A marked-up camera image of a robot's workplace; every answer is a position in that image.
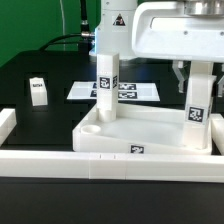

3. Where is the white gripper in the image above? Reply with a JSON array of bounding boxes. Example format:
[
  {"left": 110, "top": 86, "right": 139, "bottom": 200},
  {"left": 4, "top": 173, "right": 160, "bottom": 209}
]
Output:
[{"left": 132, "top": 1, "right": 224, "bottom": 97}]

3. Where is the white desk tabletop tray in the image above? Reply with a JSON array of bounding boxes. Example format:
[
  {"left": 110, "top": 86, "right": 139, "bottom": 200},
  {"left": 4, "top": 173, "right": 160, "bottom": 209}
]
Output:
[{"left": 72, "top": 103, "right": 212, "bottom": 155}]

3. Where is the white fiducial marker sheet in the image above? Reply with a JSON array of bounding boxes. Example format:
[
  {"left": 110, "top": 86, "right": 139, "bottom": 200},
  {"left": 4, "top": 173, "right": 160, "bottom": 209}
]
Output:
[{"left": 67, "top": 82, "right": 160, "bottom": 102}]

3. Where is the white U-shaped obstacle fence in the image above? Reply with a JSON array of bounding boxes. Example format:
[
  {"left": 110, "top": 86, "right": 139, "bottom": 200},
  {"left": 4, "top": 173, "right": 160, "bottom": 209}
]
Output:
[{"left": 0, "top": 108, "right": 224, "bottom": 183}]

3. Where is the black cable with connector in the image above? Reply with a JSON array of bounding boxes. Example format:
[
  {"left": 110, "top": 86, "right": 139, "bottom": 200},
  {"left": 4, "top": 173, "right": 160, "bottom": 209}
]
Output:
[{"left": 39, "top": 0, "right": 98, "bottom": 52}]

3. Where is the thin white cable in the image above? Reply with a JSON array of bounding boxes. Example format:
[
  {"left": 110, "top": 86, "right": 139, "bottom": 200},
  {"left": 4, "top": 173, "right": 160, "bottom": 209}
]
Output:
[{"left": 59, "top": 0, "right": 66, "bottom": 52}]

